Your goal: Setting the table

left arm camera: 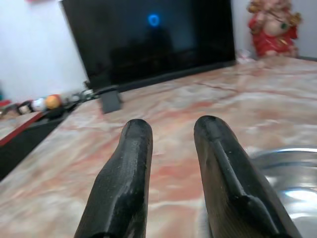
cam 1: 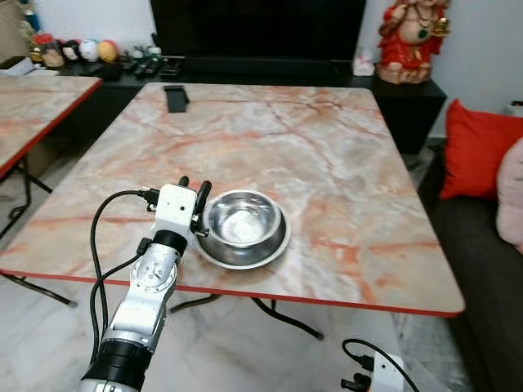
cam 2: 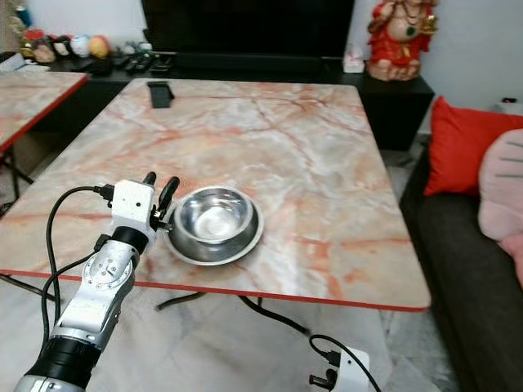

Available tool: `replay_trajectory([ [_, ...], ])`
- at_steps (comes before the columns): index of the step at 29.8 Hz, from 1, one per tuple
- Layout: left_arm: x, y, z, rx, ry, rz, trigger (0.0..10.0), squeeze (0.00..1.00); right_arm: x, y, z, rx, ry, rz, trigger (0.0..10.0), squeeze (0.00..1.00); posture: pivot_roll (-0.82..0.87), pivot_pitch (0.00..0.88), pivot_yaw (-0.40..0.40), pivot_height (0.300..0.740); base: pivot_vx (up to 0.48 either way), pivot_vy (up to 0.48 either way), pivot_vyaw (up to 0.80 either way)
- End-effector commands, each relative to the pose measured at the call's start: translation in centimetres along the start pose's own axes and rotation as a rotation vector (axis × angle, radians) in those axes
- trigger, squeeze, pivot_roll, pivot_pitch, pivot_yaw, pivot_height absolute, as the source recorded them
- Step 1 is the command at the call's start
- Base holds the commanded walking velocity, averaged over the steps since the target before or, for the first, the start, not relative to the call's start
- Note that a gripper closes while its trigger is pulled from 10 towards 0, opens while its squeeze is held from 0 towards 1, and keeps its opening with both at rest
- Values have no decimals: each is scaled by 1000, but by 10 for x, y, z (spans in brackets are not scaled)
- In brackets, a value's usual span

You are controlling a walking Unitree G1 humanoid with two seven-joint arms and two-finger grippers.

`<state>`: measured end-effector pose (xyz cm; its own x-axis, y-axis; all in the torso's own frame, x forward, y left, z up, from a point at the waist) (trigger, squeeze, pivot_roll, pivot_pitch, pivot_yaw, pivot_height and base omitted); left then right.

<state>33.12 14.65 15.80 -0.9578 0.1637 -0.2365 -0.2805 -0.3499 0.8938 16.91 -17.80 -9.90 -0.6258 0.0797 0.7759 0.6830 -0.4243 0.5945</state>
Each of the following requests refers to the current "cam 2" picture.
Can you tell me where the brown round ornament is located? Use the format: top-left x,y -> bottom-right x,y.
33,42 -> 56,65

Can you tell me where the orange yellow round ornament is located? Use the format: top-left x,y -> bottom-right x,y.
88,34 -> 111,60

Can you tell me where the small red figurine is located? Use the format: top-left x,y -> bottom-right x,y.
23,29 -> 46,55

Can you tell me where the pink plush cushion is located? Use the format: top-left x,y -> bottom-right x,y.
478,128 -> 523,288

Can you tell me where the red cushion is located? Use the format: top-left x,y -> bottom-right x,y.
424,96 -> 523,198

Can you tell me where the small black phone stand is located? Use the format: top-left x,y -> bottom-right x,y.
147,81 -> 175,109

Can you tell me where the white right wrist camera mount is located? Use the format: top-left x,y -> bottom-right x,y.
333,346 -> 373,392

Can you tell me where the dark brown sofa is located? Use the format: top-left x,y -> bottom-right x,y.
400,147 -> 523,392

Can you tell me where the white round ornament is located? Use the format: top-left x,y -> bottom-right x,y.
70,34 -> 91,59

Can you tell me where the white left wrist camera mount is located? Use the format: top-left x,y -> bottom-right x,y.
110,180 -> 157,234

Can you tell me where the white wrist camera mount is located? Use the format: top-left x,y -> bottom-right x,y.
333,346 -> 373,392
110,180 -> 157,234

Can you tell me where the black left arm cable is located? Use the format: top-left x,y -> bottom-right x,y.
41,185 -> 115,360

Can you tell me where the small white pink box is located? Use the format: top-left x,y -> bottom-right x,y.
343,45 -> 366,74

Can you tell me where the red Ganesha statue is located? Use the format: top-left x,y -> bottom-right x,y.
366,0 -> 435,82

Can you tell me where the small blue ornament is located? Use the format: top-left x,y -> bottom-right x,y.
12,0 -> 34,28

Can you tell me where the black television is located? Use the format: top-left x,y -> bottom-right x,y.
141,0 -> 357,59

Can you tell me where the stainless steel bowl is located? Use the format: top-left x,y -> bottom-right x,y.
166,186 -> 264,266

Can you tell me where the dark round ornament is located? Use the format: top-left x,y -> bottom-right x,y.
53,34 -> 72,59

